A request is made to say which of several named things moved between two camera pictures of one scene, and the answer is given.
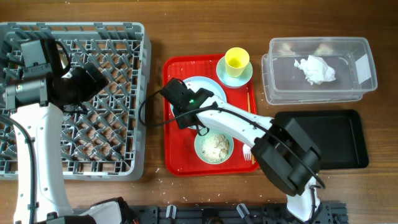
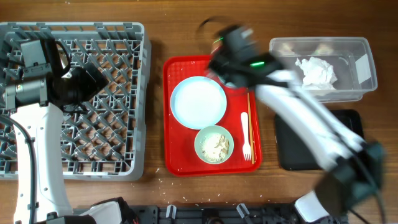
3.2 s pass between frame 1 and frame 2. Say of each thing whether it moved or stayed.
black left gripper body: stayed
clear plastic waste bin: stayed
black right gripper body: moved
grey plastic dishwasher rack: stayed
